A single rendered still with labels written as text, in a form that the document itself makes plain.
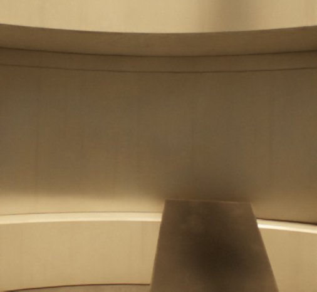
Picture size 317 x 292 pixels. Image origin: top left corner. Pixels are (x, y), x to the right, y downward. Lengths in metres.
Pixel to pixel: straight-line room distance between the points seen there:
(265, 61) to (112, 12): 0.27
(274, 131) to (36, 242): 0.45
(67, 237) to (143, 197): 0.15
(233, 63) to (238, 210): 0.26
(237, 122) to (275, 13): 0.18
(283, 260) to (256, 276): 0.13
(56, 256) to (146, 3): 0.43
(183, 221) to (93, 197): 0.18
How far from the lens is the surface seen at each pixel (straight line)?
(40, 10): 0.43
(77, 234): 0.47
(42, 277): 0.51
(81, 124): 0.48
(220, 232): 0.40
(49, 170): 0.49
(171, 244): 0.38
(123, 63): 0.48
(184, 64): 0.48
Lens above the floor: 0.26
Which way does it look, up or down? 1 degrees up
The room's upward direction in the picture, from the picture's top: 1 degrees clockwise
